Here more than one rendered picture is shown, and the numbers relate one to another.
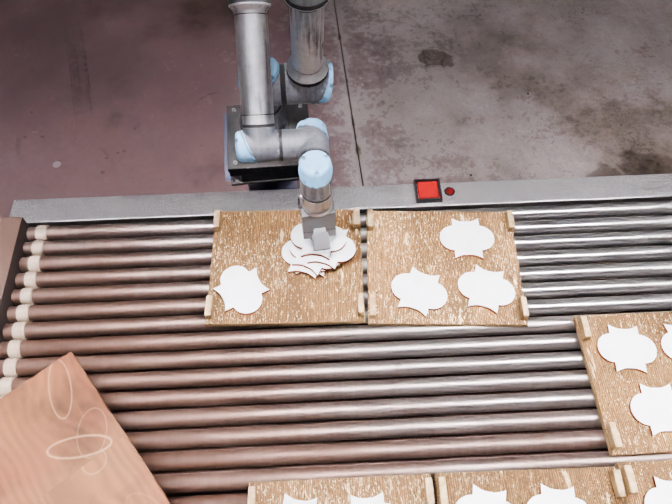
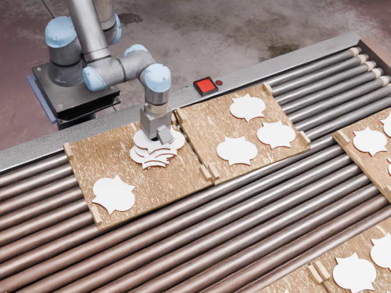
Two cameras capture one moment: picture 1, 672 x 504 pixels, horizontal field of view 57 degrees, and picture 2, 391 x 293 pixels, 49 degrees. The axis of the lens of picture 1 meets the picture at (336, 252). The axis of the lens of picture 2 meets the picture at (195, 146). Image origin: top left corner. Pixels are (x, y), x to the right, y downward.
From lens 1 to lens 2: 0.48 m
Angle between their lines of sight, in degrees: 20
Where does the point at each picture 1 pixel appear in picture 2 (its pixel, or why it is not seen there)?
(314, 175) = (162, 81)
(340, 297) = (187, 174)
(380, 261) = (201, 140)
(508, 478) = (351, 245)
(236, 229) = (86, 153)
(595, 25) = not seen: outside the picture
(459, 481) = (326, 260)
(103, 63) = not seen: outside the picture
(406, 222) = (204, 110)
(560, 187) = (282, 61)
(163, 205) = (14, 156)
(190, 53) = not seen: outside the picture
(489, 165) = (195, 77)
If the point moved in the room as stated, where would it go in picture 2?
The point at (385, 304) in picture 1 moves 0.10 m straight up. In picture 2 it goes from (219, 167) to (224, 151)
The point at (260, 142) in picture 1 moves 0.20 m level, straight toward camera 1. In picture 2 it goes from (107, 70) to (145, 115)
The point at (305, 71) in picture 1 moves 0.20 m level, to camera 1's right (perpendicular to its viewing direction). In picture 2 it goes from (102, 19) to (155, 7)
